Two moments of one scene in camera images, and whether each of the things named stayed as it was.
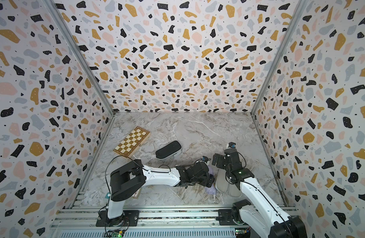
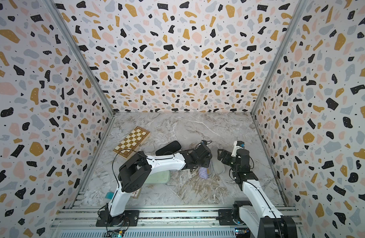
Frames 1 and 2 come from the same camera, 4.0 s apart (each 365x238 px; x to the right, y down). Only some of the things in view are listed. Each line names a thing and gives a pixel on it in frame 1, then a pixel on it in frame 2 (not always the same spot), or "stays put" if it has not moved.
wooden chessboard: (132, 142) stays put
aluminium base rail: (154, 222) stays put
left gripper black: (207, 183) -> (208, 161)
